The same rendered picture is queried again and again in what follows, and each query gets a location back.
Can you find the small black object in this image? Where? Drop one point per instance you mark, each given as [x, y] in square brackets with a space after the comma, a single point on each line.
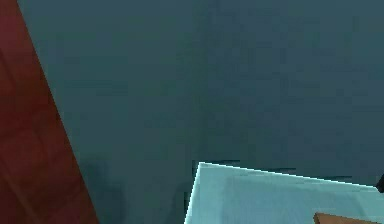
[381, 184]

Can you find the pale blue table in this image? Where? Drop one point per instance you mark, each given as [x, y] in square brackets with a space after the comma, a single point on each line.
[260, 200]

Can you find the brown flat box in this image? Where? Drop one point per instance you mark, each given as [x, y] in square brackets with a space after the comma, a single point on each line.
[343, 219]

